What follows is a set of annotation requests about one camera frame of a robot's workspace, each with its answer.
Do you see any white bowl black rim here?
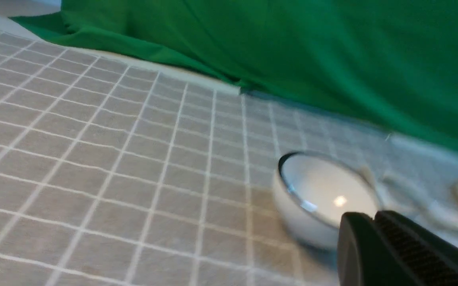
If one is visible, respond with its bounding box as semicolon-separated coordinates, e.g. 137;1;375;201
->
272;151;381;251

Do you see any green backdrop cloth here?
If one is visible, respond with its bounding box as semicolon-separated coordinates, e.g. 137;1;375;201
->
12;0;458;152

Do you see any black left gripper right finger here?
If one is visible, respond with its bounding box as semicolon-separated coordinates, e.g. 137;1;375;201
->
374;211;458;286

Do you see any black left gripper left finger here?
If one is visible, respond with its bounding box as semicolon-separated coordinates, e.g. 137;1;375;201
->
337;212;412;286

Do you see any grey checked tablecloth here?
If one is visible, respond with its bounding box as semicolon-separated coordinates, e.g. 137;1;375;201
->
0;31;458;286

